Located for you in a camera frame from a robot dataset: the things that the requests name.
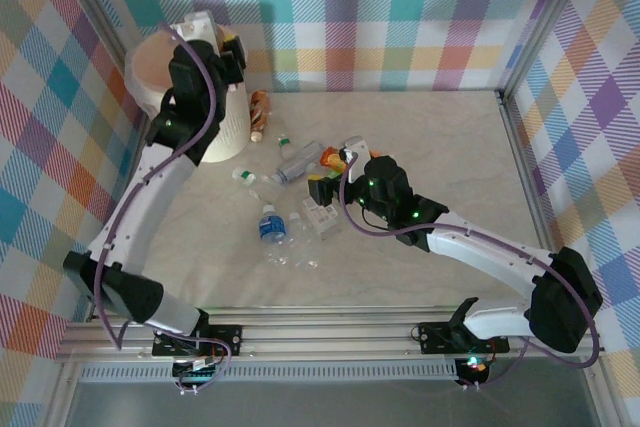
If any orange juice bottle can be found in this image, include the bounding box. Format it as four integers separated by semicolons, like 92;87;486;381
319;145;349;171

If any pink plastic bin liner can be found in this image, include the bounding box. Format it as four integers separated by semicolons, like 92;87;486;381
123;30;175;116

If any clear bottle green neck ring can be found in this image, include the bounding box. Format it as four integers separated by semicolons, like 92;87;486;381
231;166;281;206

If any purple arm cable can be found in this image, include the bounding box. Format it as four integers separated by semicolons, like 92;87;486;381
95;24;234;396
338;154;601;391

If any cream plastic bin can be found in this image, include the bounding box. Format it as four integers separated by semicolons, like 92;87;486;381
124;21;251;164

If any grey slotted cable duct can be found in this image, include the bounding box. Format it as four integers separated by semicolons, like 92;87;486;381
77;359;461;383

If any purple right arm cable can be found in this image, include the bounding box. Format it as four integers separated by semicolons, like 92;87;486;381
338;154;601;391

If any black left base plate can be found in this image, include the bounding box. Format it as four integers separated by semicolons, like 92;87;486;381
151;324;244;359

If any brown label plastic bottle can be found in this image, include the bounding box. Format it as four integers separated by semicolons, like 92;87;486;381
248;90;273;144

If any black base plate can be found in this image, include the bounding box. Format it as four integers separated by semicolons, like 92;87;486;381
416;320;511;356
151;324;244;359

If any plaid cloth backdrop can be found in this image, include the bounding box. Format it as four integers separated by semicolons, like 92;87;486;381
504;0;640;427
0;0;146;427
64;0;576;96

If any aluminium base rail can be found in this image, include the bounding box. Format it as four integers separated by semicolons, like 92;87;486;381
54;304;609;363

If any blue label water bottle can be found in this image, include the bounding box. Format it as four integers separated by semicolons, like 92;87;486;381
256;202;289;267

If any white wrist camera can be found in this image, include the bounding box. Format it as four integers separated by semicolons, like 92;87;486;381
172;10;219;43
339;135;375;184

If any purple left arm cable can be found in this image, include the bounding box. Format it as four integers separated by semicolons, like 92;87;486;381
95;24;234;396

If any aluminium side rail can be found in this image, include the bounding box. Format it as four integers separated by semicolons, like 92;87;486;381
497;89;576;316
87;126;151;323

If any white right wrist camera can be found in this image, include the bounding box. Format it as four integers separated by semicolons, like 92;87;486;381
339;135;375;184

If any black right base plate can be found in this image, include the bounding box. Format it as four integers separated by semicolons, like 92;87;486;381
416;320;511;356

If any small clear bottle green cap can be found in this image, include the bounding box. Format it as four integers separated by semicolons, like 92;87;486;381
274;132;300;161

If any clear bottle white cap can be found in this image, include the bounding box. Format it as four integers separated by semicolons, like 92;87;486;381
287;211;322;269

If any large clear bluish bottle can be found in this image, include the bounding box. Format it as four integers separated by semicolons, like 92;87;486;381
272;140;326;184

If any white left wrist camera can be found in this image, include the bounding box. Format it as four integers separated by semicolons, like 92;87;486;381
172;10;219;43

